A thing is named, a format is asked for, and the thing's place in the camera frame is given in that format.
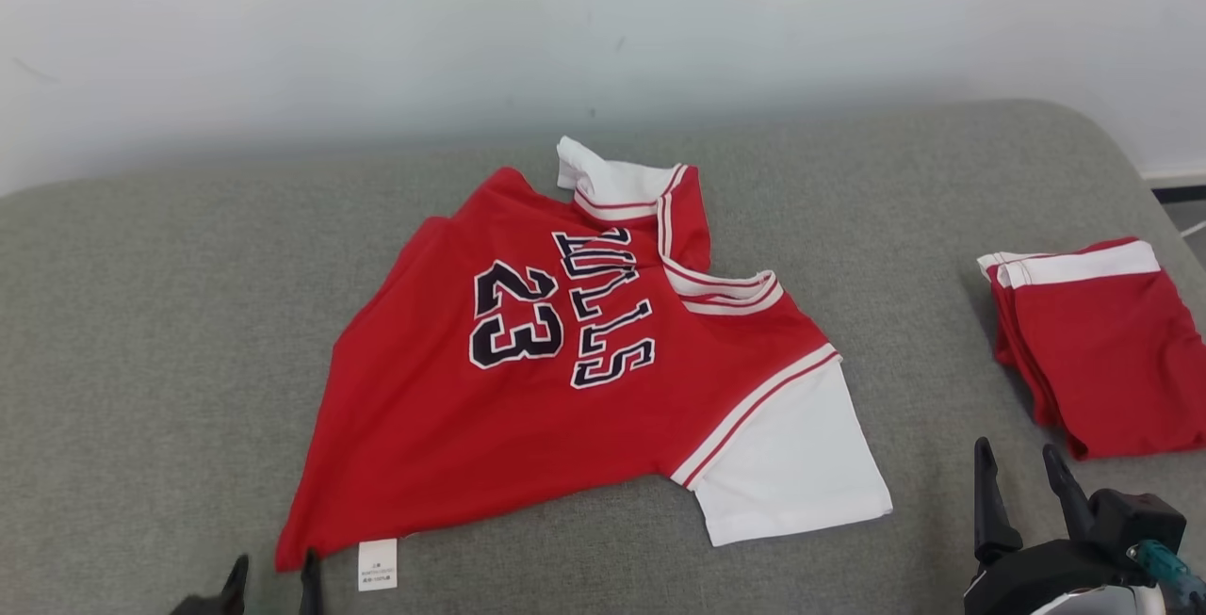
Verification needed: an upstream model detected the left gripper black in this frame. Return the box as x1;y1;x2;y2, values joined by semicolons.
170;548;324;615

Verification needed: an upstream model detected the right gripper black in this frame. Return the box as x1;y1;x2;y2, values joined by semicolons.
963;437;1146;615

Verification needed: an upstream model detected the red shorts white side stripe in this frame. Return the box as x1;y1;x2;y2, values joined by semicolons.
977;237;1206;461

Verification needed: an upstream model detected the red Bulls 23 jersey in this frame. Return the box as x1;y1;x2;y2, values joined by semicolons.
274;135;893;592

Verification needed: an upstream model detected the grey fabric sofa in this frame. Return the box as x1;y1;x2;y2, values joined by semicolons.
0;99;1206;615

